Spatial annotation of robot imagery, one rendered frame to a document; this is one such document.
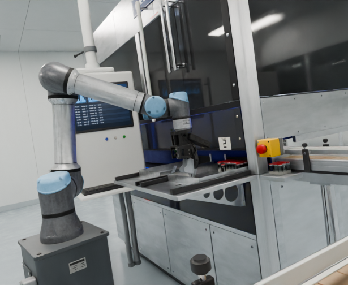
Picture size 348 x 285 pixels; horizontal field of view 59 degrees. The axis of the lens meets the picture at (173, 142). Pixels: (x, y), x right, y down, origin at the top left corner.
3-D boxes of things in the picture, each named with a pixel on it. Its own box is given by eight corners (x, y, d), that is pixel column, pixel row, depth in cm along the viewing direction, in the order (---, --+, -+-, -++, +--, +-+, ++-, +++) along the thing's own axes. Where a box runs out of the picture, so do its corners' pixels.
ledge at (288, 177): (282, 173, 137) (282, 169, 137) (308, 175, 126) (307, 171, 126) (260, 179, 130) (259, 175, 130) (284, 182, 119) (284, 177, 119)
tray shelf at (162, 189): (185, 167, 197) (184, 164, 196) (269, 175, 136) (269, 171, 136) (114, 183, 173) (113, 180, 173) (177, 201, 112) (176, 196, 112)
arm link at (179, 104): (166, 95, 130) (186, 92, 130) (170, 120, 130) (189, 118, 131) (167, 93, 122) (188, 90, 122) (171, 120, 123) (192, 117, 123)
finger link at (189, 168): (183, 181, 126) (180, 159, 126) (194, 178, 129) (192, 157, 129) (187, 182, 124) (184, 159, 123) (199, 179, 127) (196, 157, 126)
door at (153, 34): (151, 117, 213) (139, 32, 210) (188, 110, 173) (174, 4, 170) (150, 118, 213) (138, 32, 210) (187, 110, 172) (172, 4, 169)
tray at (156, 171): (189, 165, 192) (188, 159, 192) (214, 167, 170) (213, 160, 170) (139, 176, 175) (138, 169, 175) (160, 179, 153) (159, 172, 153)
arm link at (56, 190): (35, 216, 106) (29, 178, 105) (48, 207, 120) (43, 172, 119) (70, 211, 107) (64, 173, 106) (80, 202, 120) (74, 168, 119)
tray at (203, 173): (223, 168, 163) (223, 161, 163) (260, 171, 140) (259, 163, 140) (168, 181, 146) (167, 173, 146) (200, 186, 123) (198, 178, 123)
